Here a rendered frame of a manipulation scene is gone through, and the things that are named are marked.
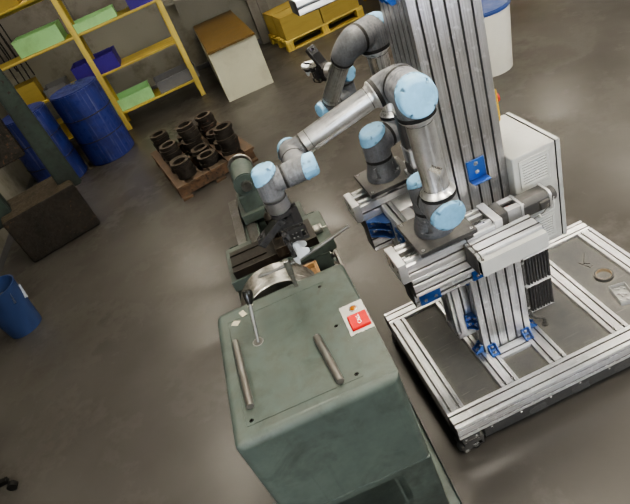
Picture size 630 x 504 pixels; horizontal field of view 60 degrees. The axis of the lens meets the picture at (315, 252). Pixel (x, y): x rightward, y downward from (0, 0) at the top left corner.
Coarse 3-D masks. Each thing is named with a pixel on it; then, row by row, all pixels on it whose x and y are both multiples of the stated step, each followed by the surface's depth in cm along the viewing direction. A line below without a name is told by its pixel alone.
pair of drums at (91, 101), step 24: (72, 96) 675; (96, 96) 693; (48, 120) 683; (72, 120) 693; (96, 120) 699; (120, 120) 733; (24, 144) 673; (72, 144) 733; (96, 144) 713; (120, 144) 727
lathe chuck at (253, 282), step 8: (272, 264) 205; (280, 264) 205; (296, 264) 207; (256, 272) 205; (280, 272) 200; (296, 272) 202; (304, 272) 204; (312, 272) 211; (248, 280) 206; (256, 280) 202; (264, 280) 199; (248, 288) 203
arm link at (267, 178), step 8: (256, 168) 159; (264, 168) 158; (272, 168) 158; (256, 176) 157; (264, 176) 157; (272, 176) 158; (280, 176) 158; (256, 184) 159; (264, 184) 158; (272, 184) 159; (280, 184) 159; (264, 192) 160; (272, 192) 160; (280, 192) 161; (264, 200) 162; (272, 200) 161; (280, 200) 162
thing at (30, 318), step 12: (0, 276) 465; (12, 276) 457; (0, 288) 469; (12, 288) 448; (0, 300) 440; (12, 300) 448; (24, 300) 460; (0, 312) 444; (12, 312) 450; (24, 312) 458; (36, 312) 472; (0, 324) 453; (12, 324) 454; (24, 324) 460; (36, 324) 469; (12, 336) 464
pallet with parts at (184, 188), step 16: (208, 112) 623; (176, 128) 594; (192, 128) 592; (208, 128) 624; (224, 128) 556; (160, 144) 633; (176, 144) 596; (192, 144) 598; (208, 144) 590; (224, 144) 566; (240, 144) 587; (160, 160) 629; (176, 160) 565; (192, 160) 611; (208, 160) 563; (224, 160) 575; (256, 160) 579; (176, 176) 578; (192, 176) 564; (208, 176) 568; (224, 176) 571
